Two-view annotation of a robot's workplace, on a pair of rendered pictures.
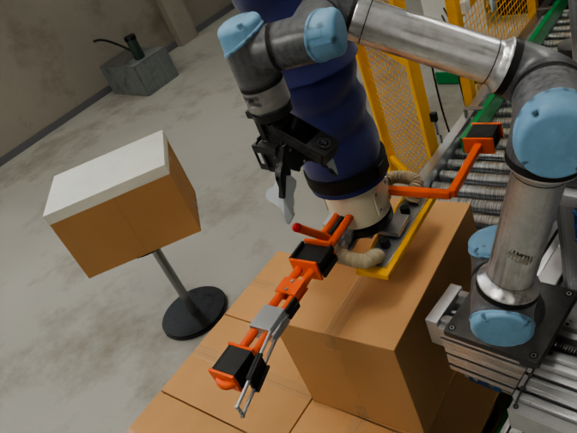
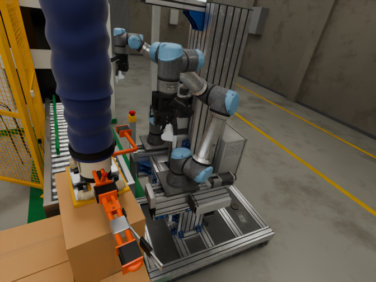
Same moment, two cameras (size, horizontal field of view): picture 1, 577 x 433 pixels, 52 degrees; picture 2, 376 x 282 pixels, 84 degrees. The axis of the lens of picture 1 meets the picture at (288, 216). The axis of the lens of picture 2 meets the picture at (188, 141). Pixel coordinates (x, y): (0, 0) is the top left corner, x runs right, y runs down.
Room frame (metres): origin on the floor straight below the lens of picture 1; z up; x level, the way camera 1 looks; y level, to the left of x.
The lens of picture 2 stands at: (0.75, 0.65, 1.95)
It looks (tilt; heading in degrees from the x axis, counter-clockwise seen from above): 31 degrees down; 277
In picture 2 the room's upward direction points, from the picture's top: 9 degrees clockwise
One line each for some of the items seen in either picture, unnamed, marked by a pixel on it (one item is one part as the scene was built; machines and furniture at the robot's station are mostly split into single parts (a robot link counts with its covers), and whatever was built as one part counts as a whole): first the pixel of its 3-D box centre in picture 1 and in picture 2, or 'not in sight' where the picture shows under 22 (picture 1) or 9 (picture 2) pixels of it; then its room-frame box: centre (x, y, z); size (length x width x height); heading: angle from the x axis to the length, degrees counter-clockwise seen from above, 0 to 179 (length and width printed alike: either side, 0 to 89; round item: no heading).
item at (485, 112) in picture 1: (514, 60); (52, 118); (2.81, -1.45, 0.60); 1.60 x 0.11 x 0.09; 131
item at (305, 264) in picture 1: (313, 259); (106, 191); (1.19, -0.02, 1.18); 0.10 x 0.08 x 0.06; 44
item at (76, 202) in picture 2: not in sight; (78, 181); (1.43, -0.13, 1.08); 0.34 x 0.10 x 0.05; 134
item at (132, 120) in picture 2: not in sight; (132, 154); (1.60, -1.23, 0.50); 0.07 x 0.07 x 1.00; 41
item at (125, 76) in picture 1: (126, 58); not in sight; (7.04, 0.98, 0.38); 0.78 x 0.62 x 0.76; 35
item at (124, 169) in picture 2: not in sight; (106, 132); (2.12, -1.57, 0.50); 2.31 x 0.05 x 0.19; 131
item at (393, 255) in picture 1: (396, 229); (112, 172); (1.29, -0.26, 1.08); 0.34 x 0.10 x 0.05; 134
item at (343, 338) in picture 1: (390, 304); (99, 215); (1.37, -0.19, 0.74); 0.60 x 0.40 x 0.40; 134
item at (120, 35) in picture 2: not in sight; (120, 37); (1.49, -0.80, 1.77); 0.09 x 0.08 x 0.11; 22
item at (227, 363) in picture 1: (234, 366); (129, 255); (0.95, 0.24, 1.18); 0.08 x 0.07 x 0.05; 134
